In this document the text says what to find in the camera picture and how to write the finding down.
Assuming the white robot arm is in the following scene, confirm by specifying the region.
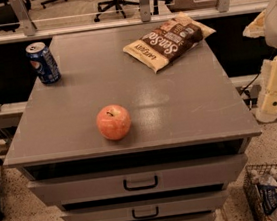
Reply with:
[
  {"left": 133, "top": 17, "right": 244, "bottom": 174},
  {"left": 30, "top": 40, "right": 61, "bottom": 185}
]
[{"left": 243, "top": 0, "right": 277, "bottom": 123}]

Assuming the grey drawer cabinet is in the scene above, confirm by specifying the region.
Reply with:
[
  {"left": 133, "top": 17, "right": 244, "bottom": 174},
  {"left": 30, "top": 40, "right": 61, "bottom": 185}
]
[{"left": 6, "top": 25, "right": 260, "bottom": 221}]

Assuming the middle grey drawer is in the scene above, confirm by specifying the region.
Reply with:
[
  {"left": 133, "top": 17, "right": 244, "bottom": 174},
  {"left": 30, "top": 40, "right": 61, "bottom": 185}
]
[{"left": 62, "top": 191, "right": 228, "bottom": 221}]

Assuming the metal glass railing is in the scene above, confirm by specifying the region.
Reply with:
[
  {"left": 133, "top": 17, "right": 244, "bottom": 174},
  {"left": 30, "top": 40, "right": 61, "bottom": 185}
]
[{"left": 0, "top": 0, "right": 269, "bottom": 43}]

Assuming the blue pepsi can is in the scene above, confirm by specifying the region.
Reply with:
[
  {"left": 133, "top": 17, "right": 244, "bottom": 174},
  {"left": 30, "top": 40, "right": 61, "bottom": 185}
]
[{"left": 25, "top": 42, "right": 61, "bottom": 85}]

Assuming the black cable at right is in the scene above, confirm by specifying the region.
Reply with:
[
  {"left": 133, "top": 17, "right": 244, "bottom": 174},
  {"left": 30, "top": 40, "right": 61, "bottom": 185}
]
[{"left": 234, "top": 52, "right": 277, "bottom": 97}]

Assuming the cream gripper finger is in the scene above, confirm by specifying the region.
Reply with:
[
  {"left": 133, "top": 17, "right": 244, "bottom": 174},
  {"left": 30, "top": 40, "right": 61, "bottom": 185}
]
[{"left": 255, "top": 91, "right": 277, "bottom": 123}]

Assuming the blue snack bag in basket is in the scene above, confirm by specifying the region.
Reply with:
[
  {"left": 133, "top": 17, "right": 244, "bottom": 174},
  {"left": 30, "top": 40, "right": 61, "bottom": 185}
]
[{"left": 258, "top": 184, "right": 277, "bottom": 215}]

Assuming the brown and cream chip bag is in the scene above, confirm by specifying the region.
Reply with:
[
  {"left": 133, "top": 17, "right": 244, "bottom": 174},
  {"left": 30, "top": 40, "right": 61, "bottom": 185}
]
[{"left": 123, "top": 12, "right": 215, "bottom": 73}]

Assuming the top grey drawer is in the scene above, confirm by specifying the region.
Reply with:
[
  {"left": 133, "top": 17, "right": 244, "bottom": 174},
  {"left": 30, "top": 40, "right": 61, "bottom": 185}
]
[{"left": 28, "top": 154, "right": 247, "bottom": 206}]

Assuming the red apple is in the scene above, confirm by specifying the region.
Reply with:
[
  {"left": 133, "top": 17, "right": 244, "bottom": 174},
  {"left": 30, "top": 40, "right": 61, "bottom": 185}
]
[{"left": 96, "top": 104, "right": 131, "bottom": 141}]

